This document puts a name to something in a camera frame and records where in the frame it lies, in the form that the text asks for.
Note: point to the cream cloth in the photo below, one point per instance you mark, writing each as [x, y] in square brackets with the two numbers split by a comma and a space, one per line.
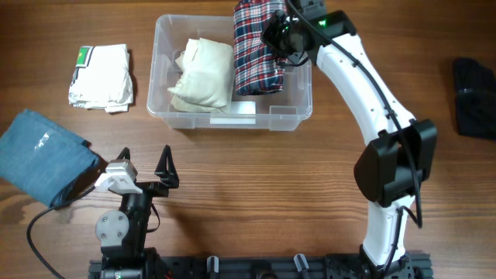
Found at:
[207, 79]

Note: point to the red navy plaid shirt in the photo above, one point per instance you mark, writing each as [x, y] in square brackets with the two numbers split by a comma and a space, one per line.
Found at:
[256, 69]

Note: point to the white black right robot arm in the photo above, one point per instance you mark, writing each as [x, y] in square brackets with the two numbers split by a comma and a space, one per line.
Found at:
[399, 149]

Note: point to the white label in container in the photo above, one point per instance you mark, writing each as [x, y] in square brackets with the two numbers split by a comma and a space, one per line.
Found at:
[241, 113]

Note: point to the white shirt green tag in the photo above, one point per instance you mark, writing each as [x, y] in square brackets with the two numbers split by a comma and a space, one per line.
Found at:
[101, 79]

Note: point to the blue denim jeans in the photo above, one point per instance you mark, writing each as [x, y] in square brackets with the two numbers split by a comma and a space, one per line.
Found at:
[44, 159]

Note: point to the black garment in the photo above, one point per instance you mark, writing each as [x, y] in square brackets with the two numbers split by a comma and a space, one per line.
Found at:
[474, 85]

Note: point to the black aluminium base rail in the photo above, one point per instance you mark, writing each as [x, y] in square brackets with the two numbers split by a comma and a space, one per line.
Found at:
[415, 266]

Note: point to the clear plastic storage container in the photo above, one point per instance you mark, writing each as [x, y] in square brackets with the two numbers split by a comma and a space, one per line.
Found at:
[282, 111]

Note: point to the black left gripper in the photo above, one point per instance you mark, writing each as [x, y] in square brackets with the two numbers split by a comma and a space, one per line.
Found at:
[169, 178]

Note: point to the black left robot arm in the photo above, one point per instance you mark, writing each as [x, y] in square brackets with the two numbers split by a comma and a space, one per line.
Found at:
[122, 232]

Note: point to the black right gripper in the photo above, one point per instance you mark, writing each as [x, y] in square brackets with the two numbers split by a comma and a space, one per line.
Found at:
[270, 33]

